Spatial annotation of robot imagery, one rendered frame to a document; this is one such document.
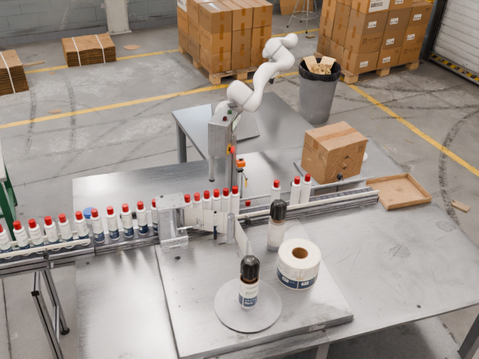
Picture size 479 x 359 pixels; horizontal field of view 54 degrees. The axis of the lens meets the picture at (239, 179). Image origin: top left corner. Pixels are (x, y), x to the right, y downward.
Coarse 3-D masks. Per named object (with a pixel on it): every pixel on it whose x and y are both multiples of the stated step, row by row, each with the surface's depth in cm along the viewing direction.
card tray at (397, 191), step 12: (372, 180) 299; (384, 180) 303; (396, 180) 304; (408, 180) 304; (384, 192) 293; (396, 192) 294; (408, 192) 294; (420, 192) 294; (384, 204) 284; (396, 204) 280; (408, 204) 283
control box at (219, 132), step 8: (216, 112) 237; (224, 112) 238; (232, 112) 238; (216, 120) 231; (232, 120) 234; (208, 128) 231; (216, 128) 229; (224, 128) 228; (208, 136) 233; (216, 136) 232; (224, 136) 230; (208, 144) 236; (216, 144) 235; (224, 144) 233; (232, 144) 243; (208, 152) 239; (216, 152) 238; (224, 152) 236
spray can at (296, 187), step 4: (296, 176) 262; (296, 180) 260; (292, 184) 263; (296, 184) 262; (300, 184) 263; (292, 188) 264; (296, 188) 262; (300, 188) 264; (292, 192) 265; (296, 192) 264; (292, 196) 266; (296, 196) 266; (292, 200) 268; (296, 200) 268; (292, 204) 270
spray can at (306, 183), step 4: (308, 176) 262; (304, 180) 265; (308, 180) 263; (304, 184) 265; (308, 184) 264; (304, 188) 266; (308, 188) 266; (304, 192) 268; (308, 192) 268; (304, 196) 269; (308, 196) 270; (300, 200) 273; (304, 200) 271; (308, 200) 272
